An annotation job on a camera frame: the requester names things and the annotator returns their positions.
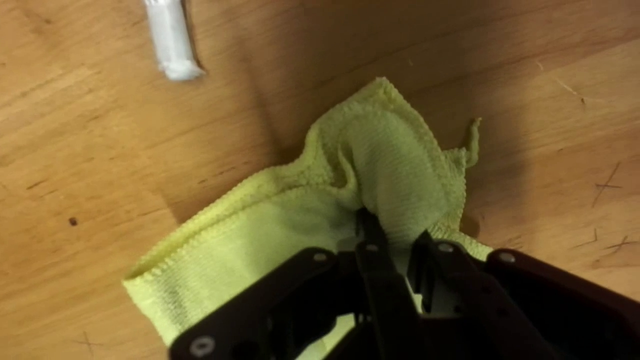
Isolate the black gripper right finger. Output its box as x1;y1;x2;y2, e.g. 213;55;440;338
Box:
406;228;640;360

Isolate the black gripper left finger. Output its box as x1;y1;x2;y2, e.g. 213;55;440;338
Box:
169;207;428;360

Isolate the yellow-green cloth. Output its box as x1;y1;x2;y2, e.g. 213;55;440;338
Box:
120;77;497;360

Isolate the white rope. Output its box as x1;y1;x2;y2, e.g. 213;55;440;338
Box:
142;0;209;84

